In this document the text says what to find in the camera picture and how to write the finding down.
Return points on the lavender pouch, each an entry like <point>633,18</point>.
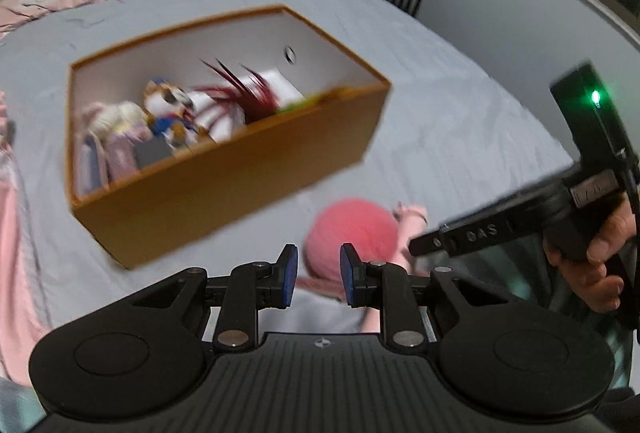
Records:
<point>92,160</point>

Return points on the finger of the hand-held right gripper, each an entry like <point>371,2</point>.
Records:
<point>480,233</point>

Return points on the small green item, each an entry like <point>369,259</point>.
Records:
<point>300,102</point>

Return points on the orange cardboard box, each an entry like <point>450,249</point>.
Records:
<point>225,193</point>

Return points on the person's right hand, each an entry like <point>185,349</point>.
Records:
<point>600,278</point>

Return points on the pink printed quilt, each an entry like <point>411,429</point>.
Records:
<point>20,238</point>

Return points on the tiger plush toy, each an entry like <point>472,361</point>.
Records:
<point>167,105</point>

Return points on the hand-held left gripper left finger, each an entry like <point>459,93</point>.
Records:
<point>290,274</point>

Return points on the small white box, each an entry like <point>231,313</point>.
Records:
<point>280,85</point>

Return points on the grey bed sheet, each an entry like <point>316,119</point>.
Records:
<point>450,88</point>

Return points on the cream plush toy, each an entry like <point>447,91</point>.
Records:
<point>115,115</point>

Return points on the small grey block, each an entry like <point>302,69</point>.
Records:
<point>152,154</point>

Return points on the dark red feather toy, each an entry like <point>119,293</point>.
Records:
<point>250,100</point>

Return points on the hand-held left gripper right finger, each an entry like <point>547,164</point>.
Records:
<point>348,280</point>

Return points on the pink-haired plush doll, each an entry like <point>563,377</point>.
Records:
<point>350,233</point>

